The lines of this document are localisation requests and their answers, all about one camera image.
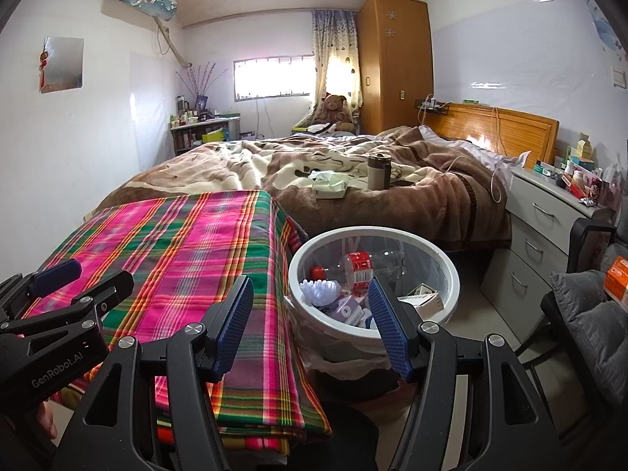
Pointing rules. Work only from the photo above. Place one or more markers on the power strip shelf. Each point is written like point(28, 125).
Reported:
point(431, 106)

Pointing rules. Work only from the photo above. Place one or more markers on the silver wall sheet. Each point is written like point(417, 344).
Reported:
point(64, 64)

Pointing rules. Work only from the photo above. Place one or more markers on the window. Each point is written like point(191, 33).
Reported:
point(272, 77)

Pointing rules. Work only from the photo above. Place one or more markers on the white foam net sleeve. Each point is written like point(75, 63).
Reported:
point(321, 292)

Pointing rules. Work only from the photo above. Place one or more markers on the brown teddy bear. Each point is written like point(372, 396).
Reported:
point(334, 113)

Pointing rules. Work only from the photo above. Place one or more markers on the brown printed blanket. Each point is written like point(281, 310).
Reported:
point(417, 216)

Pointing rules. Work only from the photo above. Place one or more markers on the lilac bedsheet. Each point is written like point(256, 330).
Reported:
point(500, 159)

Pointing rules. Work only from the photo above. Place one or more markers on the long white box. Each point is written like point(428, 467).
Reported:
point(419, 305)

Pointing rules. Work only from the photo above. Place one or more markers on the wooden wardrobe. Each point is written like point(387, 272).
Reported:
point(395, 64)

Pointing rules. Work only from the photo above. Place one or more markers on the patterned curtain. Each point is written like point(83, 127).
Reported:
point(338, 39)

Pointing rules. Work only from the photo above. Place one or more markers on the white nightstand with drawers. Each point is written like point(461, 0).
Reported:
point(535, 235)

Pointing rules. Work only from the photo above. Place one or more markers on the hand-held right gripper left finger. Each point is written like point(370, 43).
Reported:
point(230, 333)

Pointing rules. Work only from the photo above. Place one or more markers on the wooden headboard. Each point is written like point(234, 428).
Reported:
point(510, 130)

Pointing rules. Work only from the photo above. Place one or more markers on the white round trash bin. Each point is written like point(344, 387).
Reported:
point(451, 274)
point(343, 353)

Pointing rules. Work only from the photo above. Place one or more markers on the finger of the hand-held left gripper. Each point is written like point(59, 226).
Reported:
point(56, 274)
point(108, 289)

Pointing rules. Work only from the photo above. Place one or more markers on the wrapped air conditioner pipe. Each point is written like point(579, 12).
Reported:
point(174, 44)

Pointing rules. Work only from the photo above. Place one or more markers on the wall switch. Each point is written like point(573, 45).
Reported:
point(619, 77)

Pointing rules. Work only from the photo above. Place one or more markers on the cluttered shelf unit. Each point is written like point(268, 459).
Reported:
point(201, 137)

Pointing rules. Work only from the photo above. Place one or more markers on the grey seat cushion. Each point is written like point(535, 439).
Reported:
point(588, 314)

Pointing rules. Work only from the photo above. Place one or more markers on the steel thermos cup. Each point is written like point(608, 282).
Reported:
point(378, 171)

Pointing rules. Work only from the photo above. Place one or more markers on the dried branches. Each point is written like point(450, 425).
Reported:
point(201, 78)

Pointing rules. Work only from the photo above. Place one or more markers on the red hanging ornament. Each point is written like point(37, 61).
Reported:
point(43, 68)

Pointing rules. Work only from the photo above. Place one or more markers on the black chair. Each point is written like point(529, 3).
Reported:
point(559, 324)

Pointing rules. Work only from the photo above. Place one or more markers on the tissue pack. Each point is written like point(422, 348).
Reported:
point(328, 186)

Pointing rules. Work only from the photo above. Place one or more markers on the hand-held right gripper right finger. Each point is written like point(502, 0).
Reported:
point(390, 328)

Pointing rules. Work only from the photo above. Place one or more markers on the pink plaid cloth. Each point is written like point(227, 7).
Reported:
point(186, 255)

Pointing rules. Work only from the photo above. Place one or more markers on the person's left hand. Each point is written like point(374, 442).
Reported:
point(48, 419)

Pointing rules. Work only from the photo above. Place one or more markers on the clutter of small boxes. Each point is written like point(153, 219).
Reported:
point(581, 181)

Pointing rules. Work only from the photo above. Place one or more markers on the dark phone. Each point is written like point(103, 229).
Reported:
point(402, 184)

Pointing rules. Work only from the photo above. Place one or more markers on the orange box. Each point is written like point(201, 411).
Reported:
point(618, 282)

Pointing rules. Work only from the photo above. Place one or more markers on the clear bottle with red cap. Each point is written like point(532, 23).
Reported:
point(358, 267)

